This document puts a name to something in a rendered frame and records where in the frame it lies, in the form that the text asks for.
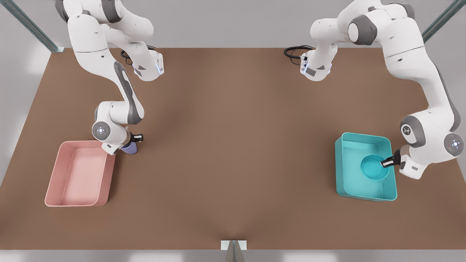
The purple cup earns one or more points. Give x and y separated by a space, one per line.
130 148

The teal bowl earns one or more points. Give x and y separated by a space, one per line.
372 168

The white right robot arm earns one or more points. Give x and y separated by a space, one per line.
87 40

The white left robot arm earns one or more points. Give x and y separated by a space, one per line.
407 47

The teal box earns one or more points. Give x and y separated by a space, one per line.
358 171

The pink box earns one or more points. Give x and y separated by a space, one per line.
80 174

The silver frame post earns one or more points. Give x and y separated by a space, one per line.
442 18
29 23
233 251

